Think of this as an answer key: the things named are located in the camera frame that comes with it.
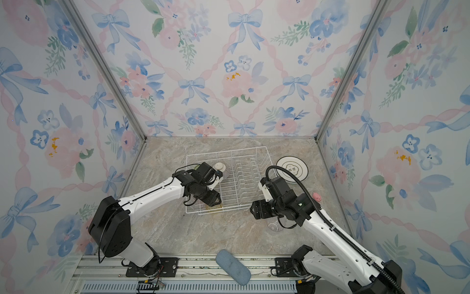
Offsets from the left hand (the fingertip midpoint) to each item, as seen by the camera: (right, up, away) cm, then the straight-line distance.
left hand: (215, 196), depth 84 cm
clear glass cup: (+27, -14, 0) cm, 30 cm away
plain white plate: (+43, +14, +20) cm, 49 cm away
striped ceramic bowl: (+1, +13, +11) cm, 17 cm away
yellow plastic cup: (+1, -3, -5) cm, 6 cm away
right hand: (+19, -2, -9) cm, 21 cm away
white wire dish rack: (+12, +2, +9) cm, 15 cm away
